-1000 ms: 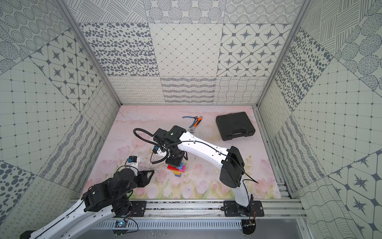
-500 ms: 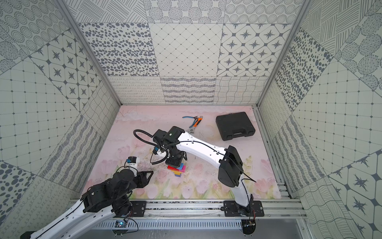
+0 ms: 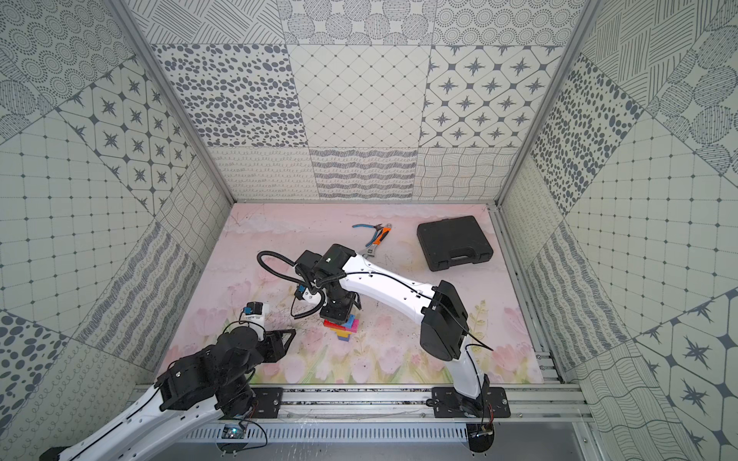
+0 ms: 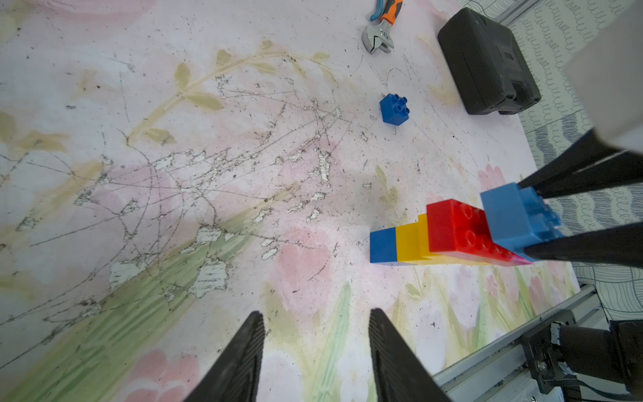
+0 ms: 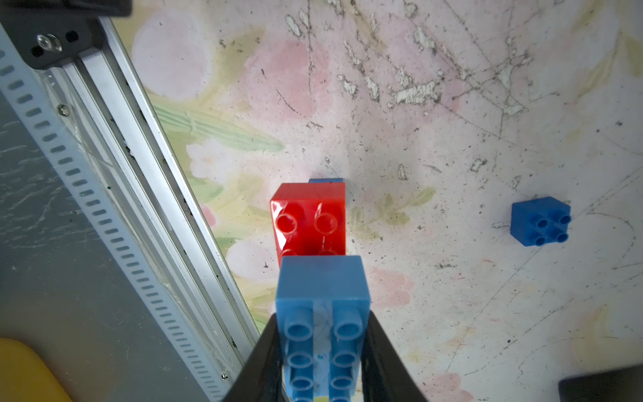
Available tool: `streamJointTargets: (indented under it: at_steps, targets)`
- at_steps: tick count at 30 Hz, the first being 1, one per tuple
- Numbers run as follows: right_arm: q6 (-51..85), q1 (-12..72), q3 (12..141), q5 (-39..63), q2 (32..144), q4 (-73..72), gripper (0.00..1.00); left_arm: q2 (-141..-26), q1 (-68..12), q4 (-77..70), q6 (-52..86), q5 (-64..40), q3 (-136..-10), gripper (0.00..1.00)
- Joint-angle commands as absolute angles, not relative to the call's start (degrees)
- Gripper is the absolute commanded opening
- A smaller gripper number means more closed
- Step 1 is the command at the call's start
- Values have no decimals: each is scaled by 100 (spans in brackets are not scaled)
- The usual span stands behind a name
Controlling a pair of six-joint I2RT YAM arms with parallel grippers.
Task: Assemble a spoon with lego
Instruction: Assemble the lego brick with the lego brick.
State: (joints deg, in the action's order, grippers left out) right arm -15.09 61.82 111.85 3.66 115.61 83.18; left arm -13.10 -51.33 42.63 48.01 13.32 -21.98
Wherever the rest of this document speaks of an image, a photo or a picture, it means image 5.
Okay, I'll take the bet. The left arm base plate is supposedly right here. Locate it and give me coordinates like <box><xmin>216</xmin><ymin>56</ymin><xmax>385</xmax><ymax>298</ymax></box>
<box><xmin>1</xmin><ymin>0</ymin><xmax>132</xmax><ymax>70</ymax></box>

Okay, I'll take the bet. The small blue lego brick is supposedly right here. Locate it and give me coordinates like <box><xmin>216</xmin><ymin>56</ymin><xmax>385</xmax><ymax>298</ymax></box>
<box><xmin>510</xmin><ymin>197</ymin><xmax>572</xmax><ymax>247</ymax></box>

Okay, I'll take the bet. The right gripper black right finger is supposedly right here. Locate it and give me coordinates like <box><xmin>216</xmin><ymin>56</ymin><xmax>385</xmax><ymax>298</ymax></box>
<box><xmin>361</xmin><ymin>312</ymin><xmax>428</xmax><ymax>402</ymax></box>

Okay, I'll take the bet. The red lego brick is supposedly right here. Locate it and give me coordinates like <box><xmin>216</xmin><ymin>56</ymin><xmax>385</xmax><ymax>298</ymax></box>
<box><xmin>270</xmin><ymin>182</ymin><xmax>347</xmax><ymax>263</ymax></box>

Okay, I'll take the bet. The pink floral table mat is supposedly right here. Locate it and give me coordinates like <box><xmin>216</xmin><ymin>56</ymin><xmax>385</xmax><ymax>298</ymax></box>
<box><xmin>114</xmin><ymin>1</ymin><xmax>642</xmax><ymax>401</ymax></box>

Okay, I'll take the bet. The aluminium rail frame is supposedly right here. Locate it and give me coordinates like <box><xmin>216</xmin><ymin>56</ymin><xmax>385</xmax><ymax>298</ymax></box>
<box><xmin>1</xmin><ymin>17</ymin><xmax>258</xmax><ymax>401</ymax></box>

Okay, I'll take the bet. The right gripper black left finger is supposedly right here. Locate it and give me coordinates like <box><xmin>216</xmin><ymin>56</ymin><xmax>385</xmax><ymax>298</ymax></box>
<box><xmin>223</xmin><ymin>314</ymin><xmax>286</xmax><ymax>402</ymax></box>

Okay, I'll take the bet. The light blue lego brick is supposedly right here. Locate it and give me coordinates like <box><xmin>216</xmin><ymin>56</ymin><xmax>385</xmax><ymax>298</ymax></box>
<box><xmin>276</xmin><ymin>256</ymin><xmax>371</xmax><ymax>401</ymax></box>

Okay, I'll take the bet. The black plastic tool case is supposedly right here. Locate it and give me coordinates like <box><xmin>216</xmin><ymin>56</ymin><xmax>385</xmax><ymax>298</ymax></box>
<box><xmin>559</xmin><ymin>364</ymin><xmax>642</xmax><ymax>402</ymax></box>

